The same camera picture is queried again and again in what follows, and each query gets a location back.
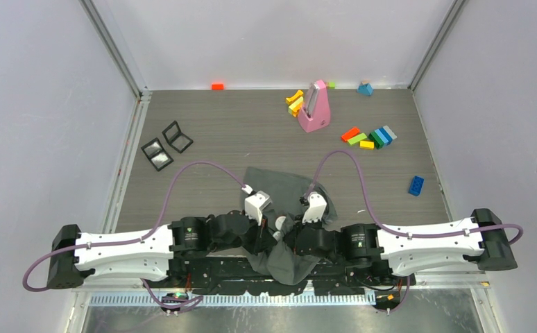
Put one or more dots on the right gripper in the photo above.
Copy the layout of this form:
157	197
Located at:
289	238

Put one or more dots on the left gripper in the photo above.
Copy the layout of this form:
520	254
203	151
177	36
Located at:
263	238

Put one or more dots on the grey t-shirt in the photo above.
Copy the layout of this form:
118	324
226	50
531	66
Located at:
286	191

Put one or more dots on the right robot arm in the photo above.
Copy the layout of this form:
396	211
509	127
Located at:
403	250

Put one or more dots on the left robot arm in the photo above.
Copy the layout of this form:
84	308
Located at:
88	256

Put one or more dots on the black brooch box near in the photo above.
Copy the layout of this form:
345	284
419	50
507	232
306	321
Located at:
156	154

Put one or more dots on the black brooch box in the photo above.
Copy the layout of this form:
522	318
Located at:
176	138
156	154

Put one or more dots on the black brooch box far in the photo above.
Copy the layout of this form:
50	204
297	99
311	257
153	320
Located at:
176	138

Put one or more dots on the small yellow block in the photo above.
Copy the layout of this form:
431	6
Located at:
364	144

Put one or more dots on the lime green block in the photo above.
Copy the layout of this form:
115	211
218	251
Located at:
357	138

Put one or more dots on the orange long block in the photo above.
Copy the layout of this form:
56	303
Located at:
350	134

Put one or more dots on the blue flat brick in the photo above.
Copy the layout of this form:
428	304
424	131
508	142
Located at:
416	186

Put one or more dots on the pink metronome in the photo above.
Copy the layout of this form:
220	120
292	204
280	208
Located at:
315	113

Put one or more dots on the stacked blue green bricks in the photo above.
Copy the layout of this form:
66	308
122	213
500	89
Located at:
382	137

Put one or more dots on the yellow curved blocks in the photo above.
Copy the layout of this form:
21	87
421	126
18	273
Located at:
295	102

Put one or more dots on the blue triangular block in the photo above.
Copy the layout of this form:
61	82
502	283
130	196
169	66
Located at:
365	88

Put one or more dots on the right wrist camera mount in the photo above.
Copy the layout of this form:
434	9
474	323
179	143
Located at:
315	205

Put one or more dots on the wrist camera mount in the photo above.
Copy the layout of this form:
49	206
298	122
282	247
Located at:
315	205
254	203

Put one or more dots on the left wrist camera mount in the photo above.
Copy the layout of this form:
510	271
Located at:
254	203

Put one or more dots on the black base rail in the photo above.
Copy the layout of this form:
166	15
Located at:
243	282

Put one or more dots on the red block by wall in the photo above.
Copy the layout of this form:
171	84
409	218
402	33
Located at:
217	86

